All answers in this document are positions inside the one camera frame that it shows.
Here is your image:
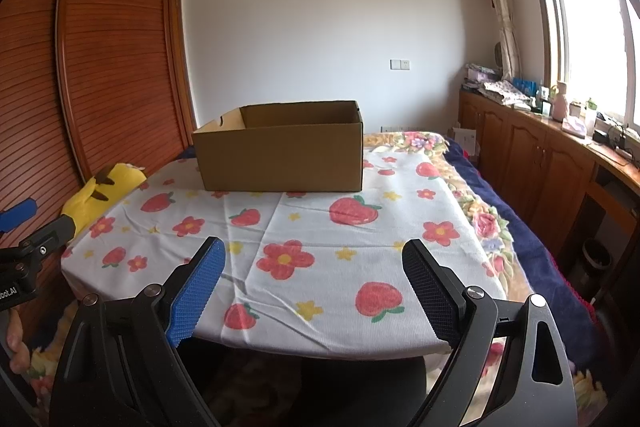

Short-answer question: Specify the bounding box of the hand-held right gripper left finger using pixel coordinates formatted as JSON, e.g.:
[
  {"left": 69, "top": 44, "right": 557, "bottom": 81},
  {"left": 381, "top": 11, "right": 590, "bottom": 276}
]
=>
[{"left": 50, "top": 237, "right": 227, "bottom": 427}]

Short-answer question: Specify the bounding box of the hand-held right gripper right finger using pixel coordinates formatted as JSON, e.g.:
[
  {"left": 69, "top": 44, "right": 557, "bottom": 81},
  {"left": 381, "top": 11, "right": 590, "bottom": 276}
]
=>
[{"left": 402, "top": 239, "right": 579, "bottom": 427}]

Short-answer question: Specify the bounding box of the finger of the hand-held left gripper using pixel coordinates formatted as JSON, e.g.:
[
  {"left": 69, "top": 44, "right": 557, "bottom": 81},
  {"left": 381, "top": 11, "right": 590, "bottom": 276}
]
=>
[
  {"left": 0, "top": 199, "right": 38, "bottom": 233},
  {"left": 17, "top": 214, "right": 77, "bottom": 259}
]

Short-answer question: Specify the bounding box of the brown cardboard box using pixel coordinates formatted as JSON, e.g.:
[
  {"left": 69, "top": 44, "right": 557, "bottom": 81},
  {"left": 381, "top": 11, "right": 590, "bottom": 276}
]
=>
[{"left": 191, "top": 101, "right": 365, "bottom": 194}]

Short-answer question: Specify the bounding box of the person's left hand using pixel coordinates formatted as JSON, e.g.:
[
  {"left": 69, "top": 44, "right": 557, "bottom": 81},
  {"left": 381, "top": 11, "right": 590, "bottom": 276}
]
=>
[{"left": 6, "top": 307, "right": 31, "bottom": 375}]

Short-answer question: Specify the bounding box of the yellow plush toy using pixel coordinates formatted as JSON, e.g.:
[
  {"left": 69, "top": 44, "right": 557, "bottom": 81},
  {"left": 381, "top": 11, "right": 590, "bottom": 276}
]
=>
[{"left": 61, "top": 163, "right": 147, "bottom": 240}]

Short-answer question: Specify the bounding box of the floral blanket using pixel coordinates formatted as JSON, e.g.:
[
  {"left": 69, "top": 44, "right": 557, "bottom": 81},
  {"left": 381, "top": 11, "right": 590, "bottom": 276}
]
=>
[{"left": 25, "top": 131, "right": 596, "bottom": 413}]

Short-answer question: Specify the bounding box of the dark blue blanket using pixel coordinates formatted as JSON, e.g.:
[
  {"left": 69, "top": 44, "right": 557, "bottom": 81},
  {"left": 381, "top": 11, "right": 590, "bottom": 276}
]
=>
[{"left": 445, "top": 136, "right": 602, "bottom": 358}]

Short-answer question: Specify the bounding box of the wooden louvered wardrobe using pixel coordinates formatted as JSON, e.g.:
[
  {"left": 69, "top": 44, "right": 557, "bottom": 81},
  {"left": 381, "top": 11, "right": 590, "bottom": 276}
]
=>
[{"left": 0, "top": 0, "right": 199, "bottom": 348}]

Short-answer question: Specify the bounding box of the small white box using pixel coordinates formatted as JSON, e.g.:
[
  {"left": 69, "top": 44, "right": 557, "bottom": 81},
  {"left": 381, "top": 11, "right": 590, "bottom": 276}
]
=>
[{"left": 452, "top": 127, "right": 479, "bottom": 158}]

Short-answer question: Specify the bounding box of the black bin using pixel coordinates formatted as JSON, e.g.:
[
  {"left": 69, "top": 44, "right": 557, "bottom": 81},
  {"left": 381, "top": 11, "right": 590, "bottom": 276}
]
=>
[{"left": 580, "top": 239, "right": 614, "bottom": 294}]

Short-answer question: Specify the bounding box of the wooden cabinet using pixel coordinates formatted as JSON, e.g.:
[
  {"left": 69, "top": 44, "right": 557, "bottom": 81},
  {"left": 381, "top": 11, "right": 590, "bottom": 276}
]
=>
[{"left": 459, "top": 89, "right": 640, "bottom": 269}]

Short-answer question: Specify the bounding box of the folded floral cloth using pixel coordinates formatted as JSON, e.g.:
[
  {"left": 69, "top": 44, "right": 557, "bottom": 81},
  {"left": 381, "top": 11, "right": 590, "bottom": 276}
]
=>
[{"left": 477, "top": 79, "right": 533, "bottom": 106}]

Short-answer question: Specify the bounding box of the stack of boxes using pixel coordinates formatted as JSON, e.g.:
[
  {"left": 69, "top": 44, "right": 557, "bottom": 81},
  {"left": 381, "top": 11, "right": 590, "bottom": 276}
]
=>
[{"left": 462, "top": 63, "right": 501, "bottom": 90}]

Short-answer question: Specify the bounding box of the pink white bottle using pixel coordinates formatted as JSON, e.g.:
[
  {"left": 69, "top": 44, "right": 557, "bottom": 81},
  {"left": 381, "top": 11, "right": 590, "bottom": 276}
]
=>
[{"left": 550, "top": 82, "right": 571, "bottom": 120}]

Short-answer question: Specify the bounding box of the black device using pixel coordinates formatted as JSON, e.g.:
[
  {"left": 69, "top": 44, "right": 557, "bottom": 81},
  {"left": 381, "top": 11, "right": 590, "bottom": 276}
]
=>
[{"left": 592, "top": 122, "right": 637, "bottom": 154}]

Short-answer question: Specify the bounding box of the patterned curtain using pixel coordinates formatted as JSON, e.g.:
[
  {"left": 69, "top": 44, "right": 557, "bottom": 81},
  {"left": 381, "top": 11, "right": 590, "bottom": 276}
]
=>
[{"left": 469, "top": 0, "right": 521, "bottom": 84}]

